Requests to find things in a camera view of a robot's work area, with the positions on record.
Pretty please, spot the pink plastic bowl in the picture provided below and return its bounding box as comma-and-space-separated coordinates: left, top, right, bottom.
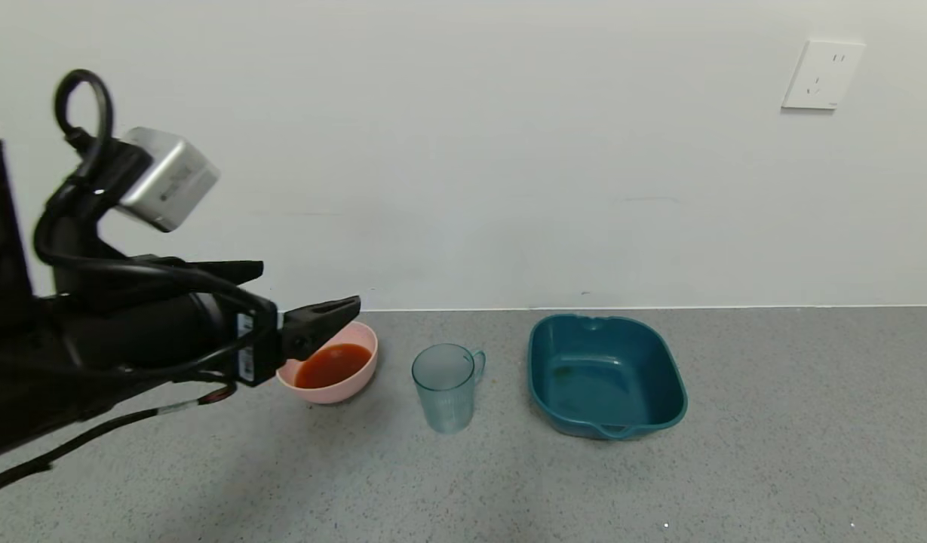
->
276, 321, 379, 405

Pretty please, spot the black camera cable loop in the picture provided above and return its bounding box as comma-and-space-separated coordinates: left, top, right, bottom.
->
32, 69, 279, 355

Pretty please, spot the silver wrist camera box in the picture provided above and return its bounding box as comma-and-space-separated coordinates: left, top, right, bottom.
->
116, 127, 221, 233

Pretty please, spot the teal plastic basin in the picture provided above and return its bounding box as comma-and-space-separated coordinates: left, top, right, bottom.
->
528, 314, 689, 440

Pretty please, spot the translucent teal ribbed cup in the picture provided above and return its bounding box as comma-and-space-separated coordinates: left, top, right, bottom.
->
411, 343, 487, 435

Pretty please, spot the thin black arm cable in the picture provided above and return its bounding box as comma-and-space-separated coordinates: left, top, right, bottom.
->
0, 383, 239, 495

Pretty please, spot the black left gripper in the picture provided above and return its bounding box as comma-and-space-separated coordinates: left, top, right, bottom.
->
134, 258, 362, 388

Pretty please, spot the white wall socket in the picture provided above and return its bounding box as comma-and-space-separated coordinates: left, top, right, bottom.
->
781, 39, 867, 111

